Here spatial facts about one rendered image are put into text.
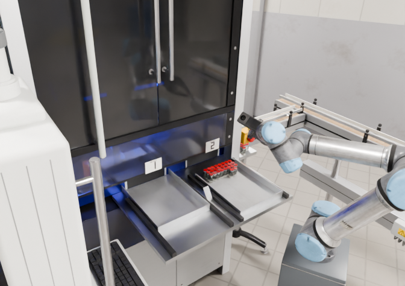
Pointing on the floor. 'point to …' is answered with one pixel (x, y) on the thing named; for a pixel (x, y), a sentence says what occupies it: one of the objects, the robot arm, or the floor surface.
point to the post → (232, 150)
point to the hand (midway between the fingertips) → (251, 128)
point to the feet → (251, 239)
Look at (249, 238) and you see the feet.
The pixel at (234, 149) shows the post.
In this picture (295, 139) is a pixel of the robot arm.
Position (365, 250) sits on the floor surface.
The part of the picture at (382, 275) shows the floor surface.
